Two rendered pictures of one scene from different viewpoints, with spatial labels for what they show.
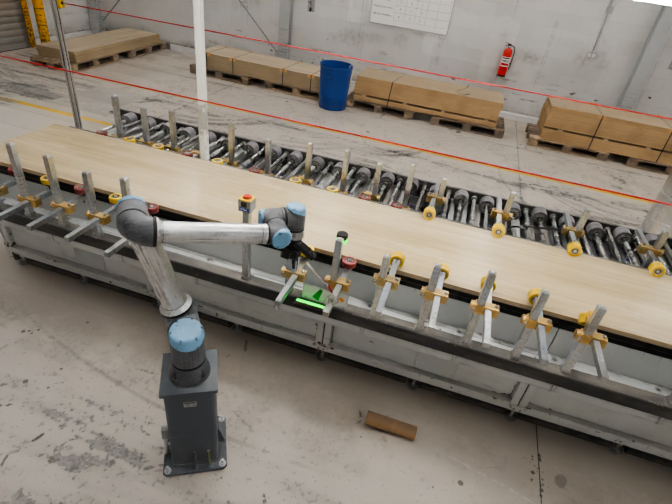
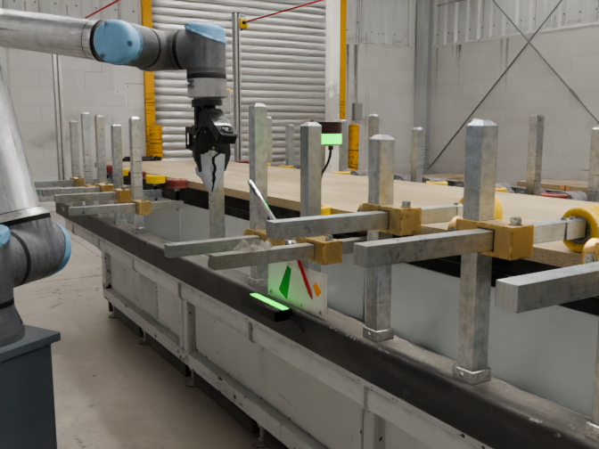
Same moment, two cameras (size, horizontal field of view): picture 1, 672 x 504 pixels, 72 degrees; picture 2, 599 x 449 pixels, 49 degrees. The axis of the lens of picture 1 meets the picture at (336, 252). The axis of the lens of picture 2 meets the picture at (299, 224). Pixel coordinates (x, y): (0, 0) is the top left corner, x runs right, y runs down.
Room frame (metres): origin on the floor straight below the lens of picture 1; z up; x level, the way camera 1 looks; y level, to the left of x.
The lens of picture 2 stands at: (0.91, -1.05, 1.12)
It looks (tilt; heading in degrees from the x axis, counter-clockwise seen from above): 9 degrees down; 46
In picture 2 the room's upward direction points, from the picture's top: straight up
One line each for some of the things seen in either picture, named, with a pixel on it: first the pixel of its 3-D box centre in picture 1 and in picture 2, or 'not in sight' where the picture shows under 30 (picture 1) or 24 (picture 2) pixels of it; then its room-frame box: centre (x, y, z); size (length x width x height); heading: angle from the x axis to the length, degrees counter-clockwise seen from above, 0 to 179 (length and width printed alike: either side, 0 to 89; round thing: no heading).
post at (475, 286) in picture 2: (427, 301); (476, 269); (1.85, -0.50, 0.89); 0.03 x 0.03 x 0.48; 78
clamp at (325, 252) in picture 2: (337, 282); (316, 248); (1.95, -0.03, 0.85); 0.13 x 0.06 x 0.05; 78
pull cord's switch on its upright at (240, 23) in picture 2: (71, 72); (241, 102); (3.59, 2.25, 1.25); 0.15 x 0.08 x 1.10; 78
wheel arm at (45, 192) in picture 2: (59, 211); (94, 191); (2.28, 1.67, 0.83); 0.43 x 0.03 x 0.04; 168
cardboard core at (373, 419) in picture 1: (390, 425); not in sight; (1.71, -0.47, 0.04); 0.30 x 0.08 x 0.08; 78
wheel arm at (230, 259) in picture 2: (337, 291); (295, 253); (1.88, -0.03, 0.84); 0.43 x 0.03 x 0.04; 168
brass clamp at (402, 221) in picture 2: (386, 281); (388, 216); (1.89, -0.28, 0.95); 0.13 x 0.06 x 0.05; 78
